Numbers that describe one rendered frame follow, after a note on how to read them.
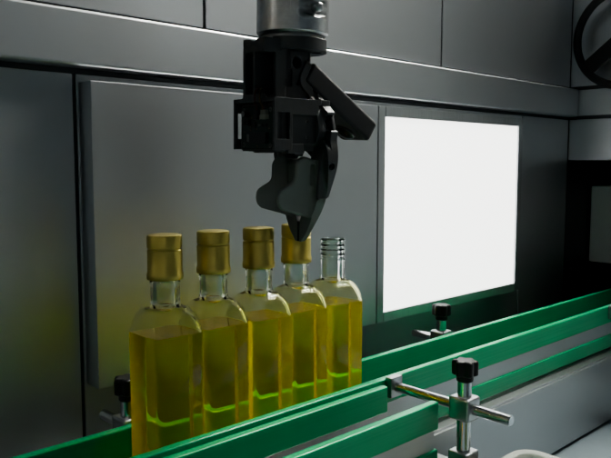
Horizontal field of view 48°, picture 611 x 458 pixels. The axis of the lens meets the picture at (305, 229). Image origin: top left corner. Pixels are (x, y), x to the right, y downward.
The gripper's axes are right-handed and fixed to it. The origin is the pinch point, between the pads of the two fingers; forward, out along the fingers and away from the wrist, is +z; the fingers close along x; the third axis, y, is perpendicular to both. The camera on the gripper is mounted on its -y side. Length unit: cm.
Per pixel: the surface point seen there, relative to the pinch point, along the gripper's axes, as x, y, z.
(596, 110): -17, -97, -18
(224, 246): -1.2, 9.9, 1.3
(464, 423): 12.2, -13.5, 21.9
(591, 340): -2, -71, 25
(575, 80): -22, -97, -24
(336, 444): 11.3, 5.3, 19.4
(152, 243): -2.0, 17.6, 0.4
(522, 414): 2, -43, 31
